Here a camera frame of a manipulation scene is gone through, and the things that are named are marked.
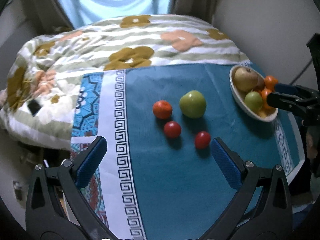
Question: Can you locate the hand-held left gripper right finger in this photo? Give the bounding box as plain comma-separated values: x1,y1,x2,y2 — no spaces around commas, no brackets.
200,138,292,240

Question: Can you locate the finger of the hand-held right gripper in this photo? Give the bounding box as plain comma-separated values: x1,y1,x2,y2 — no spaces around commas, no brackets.
274,83,313,97
266,91,309,114

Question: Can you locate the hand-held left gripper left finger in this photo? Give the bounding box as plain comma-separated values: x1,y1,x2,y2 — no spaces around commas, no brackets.
25,136,118,240

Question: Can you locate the orange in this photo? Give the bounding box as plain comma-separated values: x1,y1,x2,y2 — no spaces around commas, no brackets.
260,89,274,110
264,75,279,90

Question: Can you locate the green apple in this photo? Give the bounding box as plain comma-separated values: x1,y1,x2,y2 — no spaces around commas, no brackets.
179,90,207,119
244,91,263,113

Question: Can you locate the white bowl with yellow inside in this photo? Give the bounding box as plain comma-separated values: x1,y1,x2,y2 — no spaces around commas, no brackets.
229,65,279,122

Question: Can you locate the red tomato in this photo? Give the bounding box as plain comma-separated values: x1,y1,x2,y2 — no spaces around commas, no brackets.
195,131,211,150
164,121,182,138

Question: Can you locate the yellow-brown apple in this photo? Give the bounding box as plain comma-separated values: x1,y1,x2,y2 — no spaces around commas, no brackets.
234,67,259,93

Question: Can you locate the red-orange tangerine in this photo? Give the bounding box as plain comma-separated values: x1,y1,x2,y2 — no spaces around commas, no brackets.
153,100,173,120

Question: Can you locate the person's right hand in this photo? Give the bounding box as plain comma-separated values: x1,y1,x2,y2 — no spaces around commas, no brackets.
305,132,319,162

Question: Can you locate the blue patterned tablecloth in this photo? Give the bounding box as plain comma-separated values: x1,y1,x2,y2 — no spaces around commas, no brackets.
66,61,307,240

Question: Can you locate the black phone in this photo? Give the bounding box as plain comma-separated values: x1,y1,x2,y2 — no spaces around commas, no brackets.
27,100,42,117

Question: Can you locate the grey-brown curtain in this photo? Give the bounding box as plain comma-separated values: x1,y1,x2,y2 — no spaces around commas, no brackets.
19,0,75,34
170,0,221,26

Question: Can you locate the floral striped blanket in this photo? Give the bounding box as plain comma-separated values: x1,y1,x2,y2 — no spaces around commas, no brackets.
0,14,250,151

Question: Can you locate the black cable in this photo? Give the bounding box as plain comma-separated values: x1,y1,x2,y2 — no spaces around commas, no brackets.
289,59,314,87

